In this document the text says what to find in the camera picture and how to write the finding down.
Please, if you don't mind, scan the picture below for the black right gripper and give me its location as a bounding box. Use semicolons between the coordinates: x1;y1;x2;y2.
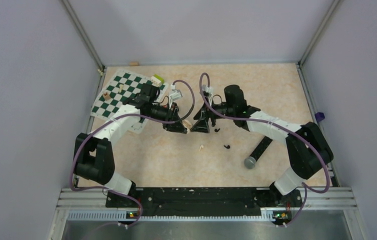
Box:
191;96;236;133

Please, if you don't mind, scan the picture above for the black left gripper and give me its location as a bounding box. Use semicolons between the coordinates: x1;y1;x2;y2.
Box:
145;101;187;134

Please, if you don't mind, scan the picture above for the white earbud charging case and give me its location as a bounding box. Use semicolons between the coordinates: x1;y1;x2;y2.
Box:
182;119;193;130

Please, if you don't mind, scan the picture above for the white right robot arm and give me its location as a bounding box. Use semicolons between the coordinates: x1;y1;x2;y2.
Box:
194;84;334;206

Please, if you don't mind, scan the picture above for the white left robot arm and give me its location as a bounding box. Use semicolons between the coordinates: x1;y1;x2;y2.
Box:
71;83;187;207

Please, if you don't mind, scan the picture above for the green white toy block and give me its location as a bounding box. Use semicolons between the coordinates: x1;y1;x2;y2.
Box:
151;74;165;87

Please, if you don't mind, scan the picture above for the black microphone grey head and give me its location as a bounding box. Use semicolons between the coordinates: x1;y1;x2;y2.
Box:
243;136;273;170

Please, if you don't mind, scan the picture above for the green white chessboard mat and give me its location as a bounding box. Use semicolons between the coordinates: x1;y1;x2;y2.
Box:
90;68;153;121

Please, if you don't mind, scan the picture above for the small wooden cube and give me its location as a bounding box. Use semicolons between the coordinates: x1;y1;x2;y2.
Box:
102;92;111;101

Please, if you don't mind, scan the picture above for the wooden cork piece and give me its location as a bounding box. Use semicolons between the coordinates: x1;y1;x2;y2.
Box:
129;61;140;67

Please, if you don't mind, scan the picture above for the small purple object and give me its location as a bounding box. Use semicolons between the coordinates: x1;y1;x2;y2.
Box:
314;112;326;123

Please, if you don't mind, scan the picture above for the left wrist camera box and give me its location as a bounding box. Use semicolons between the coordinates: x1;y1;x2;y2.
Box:
168;85;183;106

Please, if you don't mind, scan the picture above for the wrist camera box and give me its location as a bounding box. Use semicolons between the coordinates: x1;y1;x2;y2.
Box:
201;84;214;103
168;85;183;106

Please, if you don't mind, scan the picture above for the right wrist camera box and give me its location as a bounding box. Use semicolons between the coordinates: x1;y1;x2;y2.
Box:
201;84;214;103

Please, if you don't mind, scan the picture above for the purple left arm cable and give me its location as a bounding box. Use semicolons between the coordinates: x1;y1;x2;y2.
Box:
68;79;196;229

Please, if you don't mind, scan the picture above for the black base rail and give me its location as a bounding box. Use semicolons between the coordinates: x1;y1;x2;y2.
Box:
105;187;302;217

